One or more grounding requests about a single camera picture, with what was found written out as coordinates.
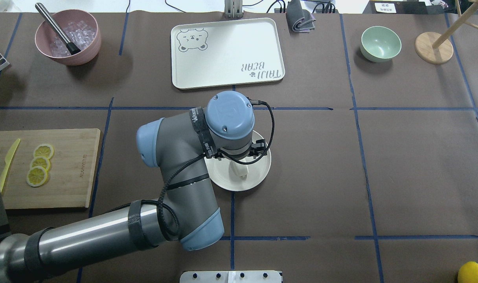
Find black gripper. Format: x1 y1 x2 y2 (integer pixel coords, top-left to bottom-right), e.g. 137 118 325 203
213 150 249 162

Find white round plate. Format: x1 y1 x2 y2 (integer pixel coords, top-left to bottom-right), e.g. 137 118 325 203
204 150 272 191

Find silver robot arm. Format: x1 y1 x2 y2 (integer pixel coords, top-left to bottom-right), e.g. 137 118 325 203
0 91 271 283

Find white bear tray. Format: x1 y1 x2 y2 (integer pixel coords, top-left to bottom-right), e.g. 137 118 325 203
170 18 285 90

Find grey folded cloth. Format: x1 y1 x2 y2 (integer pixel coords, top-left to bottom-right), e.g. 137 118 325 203
286 0 316 33

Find green bowl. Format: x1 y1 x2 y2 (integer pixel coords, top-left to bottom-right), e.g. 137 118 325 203
360 26 402 63

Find bamboo cutting board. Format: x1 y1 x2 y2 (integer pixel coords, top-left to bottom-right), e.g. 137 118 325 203
0 129 101 209

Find steel muddler black tip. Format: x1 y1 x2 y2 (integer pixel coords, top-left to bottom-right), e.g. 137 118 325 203
35 2 81 55

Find lemon slice far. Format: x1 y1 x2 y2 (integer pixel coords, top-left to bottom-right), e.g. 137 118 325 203
33 143 55 159

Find lemon slice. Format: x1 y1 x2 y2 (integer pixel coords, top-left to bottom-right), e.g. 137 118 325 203
30 156 51 171
26 165 49 187
33 143 55 159

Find wooden mug stand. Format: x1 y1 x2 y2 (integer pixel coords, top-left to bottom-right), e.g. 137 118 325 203
414 0 478 64

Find clear ice cubes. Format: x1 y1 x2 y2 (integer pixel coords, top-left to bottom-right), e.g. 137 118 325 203
49 21 96 57

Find pink bowl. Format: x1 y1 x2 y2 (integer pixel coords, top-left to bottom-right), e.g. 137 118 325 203
35 9 102 66

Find lemon slice middle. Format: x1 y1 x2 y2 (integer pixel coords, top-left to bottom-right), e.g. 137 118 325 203
30 156 51 171

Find lemon slice near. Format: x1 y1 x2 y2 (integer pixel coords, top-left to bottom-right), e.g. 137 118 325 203
26 165 49 187

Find yellow plastic knife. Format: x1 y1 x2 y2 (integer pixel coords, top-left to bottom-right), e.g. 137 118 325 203
0 138 20 192

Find whole yellow lemon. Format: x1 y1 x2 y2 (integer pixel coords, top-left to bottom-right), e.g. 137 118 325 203
458 261 478 283

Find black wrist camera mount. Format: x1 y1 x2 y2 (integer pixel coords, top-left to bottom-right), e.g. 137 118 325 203
248 139 268 158

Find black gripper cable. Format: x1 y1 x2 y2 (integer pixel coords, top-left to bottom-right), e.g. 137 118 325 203
105 99 276 242

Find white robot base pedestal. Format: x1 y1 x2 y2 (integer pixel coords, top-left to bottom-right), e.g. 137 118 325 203
179 270 283 283

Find aluminium frame post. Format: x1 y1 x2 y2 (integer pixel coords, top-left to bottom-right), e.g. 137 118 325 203
224 0 244 18

